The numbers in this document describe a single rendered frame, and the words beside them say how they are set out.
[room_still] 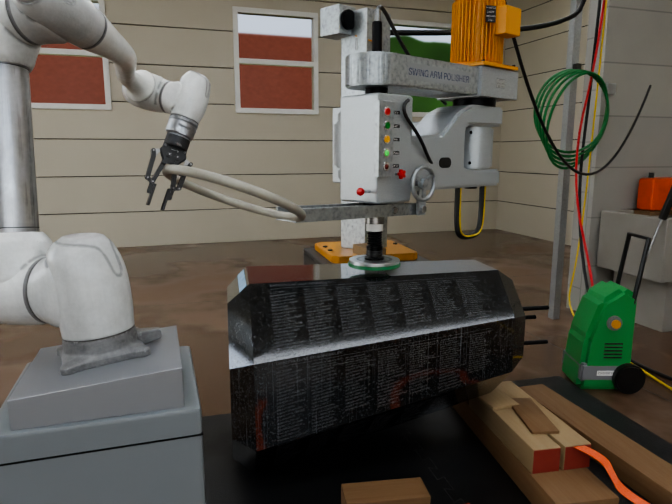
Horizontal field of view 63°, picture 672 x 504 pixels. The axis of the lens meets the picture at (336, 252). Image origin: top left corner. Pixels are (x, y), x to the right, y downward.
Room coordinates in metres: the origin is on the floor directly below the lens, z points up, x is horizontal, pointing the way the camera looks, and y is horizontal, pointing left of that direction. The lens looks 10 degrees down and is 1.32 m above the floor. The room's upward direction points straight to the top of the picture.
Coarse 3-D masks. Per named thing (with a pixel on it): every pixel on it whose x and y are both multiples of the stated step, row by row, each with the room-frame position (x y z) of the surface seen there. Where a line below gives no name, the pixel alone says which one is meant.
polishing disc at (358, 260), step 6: (354, 258) 2.28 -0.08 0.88; (360, 258) 2.28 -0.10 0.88; (384, 258) 2.28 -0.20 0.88; (390, 258) 2.28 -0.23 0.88; (396, 258) 2.28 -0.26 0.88; (354, 264) 2.20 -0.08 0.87; (360, 264) 2.18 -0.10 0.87; (366, 264) 2.17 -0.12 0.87; (372, 264) 2.16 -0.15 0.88; (378, 264) 2.16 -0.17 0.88; (384, 264) 2.16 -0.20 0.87; (390, 264) 2.18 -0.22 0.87; (396, 264) 2.20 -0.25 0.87
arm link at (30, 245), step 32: (0, 0) 1.25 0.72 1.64; (0, 32) 1.25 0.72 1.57; (0, 64) 1.26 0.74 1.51; (32, 64) 1.32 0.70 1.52; (0, 96) 1.25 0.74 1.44; (0, 128) 1.24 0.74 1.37; (32, 128) 1.30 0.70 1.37; (0, 160) 1.23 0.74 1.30; (32, 160) 1.28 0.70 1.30; (0, 192) 1.22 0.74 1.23; (32, 192) 1.26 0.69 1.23; (0, 224) 1.21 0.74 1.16; (32, 224) 1.24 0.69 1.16; (0, 256) 1.17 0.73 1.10; (32, 256) 1.19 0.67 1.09; (0, 288) 1.15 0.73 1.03; (0, 320) 1.18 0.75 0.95; (32, 320) 1.16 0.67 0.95
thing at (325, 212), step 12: (324, 204) 2.16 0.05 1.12; (336, 204) 2.19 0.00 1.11; (348, 204) 2.23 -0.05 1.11; (360, 204) 2.28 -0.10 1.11; (384, 204) 2.22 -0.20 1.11; (396, 204) 2.26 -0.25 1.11; (408, 204) 2.31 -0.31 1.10; (312, 216) 1.97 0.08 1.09; (324, 216) 2.01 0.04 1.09; (336, 216) 2.05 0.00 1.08; (348, 216) 2.09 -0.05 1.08; (360, 216) 2.13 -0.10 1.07; (372, 216) 2.17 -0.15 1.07; (384, 216) 2.22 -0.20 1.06
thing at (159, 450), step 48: (192, 384) 1.17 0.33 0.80; (0, 432) 0.95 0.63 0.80; (48, 432) 0.97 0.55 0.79; (96, 432) 1.00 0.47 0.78; (144, 432) 1.02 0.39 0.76; (192, 432) 1.05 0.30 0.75; (0, 480) 0.94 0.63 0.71; (48, 480) 0.97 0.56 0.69; (96, 480) 0.99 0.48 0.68; (144, 480) 1.02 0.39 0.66; (192, 480) 1.05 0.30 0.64
